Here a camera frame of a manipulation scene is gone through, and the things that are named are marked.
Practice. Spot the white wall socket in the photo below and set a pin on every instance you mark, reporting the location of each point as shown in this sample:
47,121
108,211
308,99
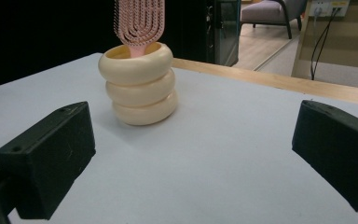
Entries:
327,6

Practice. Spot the white table board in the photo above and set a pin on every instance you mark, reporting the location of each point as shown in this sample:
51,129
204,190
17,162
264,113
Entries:
214,155

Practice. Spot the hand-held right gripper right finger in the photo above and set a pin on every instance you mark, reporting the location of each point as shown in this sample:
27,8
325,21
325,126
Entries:
338,149

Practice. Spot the black cabinet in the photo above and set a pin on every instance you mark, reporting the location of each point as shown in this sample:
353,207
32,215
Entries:
223,31

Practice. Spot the pink hairbrush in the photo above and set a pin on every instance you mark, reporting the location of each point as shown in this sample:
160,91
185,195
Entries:
140,21

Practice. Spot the grey armchair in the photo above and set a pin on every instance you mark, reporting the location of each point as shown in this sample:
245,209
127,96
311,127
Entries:
267,12

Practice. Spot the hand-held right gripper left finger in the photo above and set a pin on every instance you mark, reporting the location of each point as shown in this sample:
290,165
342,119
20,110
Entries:
46,158

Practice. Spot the cream ribbed cup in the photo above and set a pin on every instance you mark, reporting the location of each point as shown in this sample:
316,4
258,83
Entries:
141,93

